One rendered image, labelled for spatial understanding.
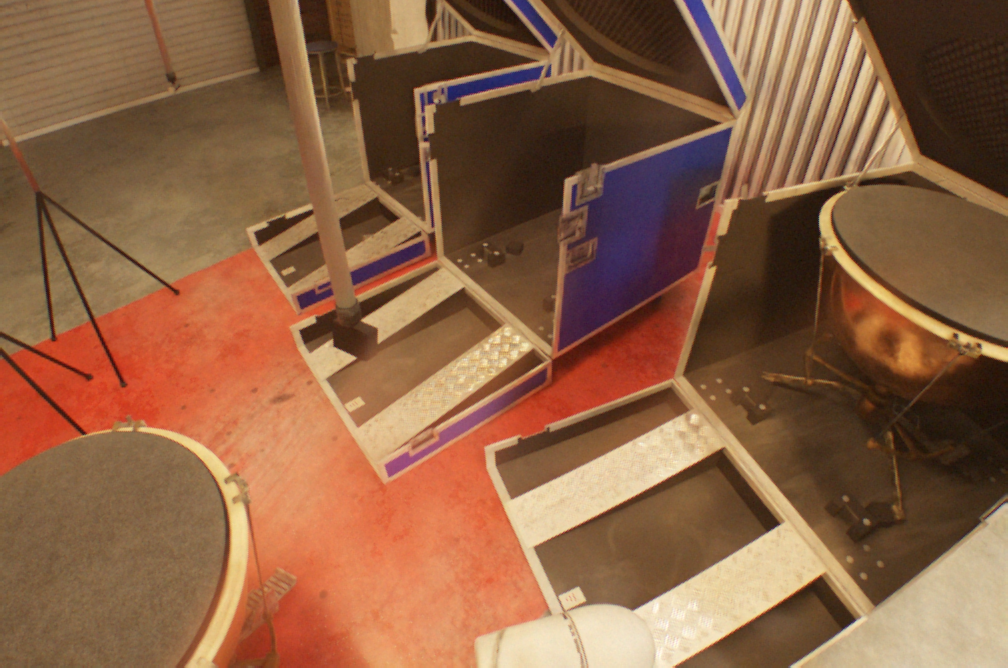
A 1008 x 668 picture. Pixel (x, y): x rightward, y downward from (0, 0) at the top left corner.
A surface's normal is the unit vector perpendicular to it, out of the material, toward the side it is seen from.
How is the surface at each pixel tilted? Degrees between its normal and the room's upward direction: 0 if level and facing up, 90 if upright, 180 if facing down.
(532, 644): 22
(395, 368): 1
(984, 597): 0
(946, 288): 0
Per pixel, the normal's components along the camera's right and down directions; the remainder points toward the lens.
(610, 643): 0.22, -0.59
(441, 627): 0.00, -0.78
